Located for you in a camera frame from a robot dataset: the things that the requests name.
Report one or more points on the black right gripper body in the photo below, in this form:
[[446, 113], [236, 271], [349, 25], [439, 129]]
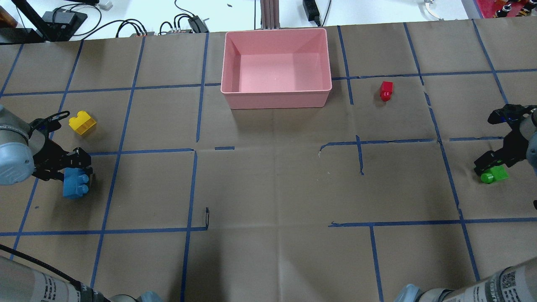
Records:
[[515, 141]]

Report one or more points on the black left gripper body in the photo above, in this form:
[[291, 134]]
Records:
[[47, 156]]

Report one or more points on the green toy block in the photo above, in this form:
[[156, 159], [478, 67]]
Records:
[[494, 174]]

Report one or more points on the blue toy block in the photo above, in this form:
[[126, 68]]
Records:
[[75, 183]]

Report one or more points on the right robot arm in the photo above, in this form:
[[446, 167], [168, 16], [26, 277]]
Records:
[[514, 283]]

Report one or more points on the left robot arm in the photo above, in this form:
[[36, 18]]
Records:
[[27, 150]]

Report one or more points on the pink plastic box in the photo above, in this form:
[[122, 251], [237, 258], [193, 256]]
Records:
[[276, 69]]

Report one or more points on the yellow toy block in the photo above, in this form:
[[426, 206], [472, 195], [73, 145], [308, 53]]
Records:
[[82, 122]]

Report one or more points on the red toy block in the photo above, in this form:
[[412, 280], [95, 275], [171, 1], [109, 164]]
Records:
[[386, 90]]

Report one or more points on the black usb hub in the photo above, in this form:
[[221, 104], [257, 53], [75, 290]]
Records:
[[197, 25]]

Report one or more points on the black power adapter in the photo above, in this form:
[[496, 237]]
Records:
[[311, 11]]

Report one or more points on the black camera tripod stand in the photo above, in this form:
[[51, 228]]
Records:
[[58, 25]]

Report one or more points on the aluminium frame post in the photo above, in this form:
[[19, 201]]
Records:
[[270, 14]]

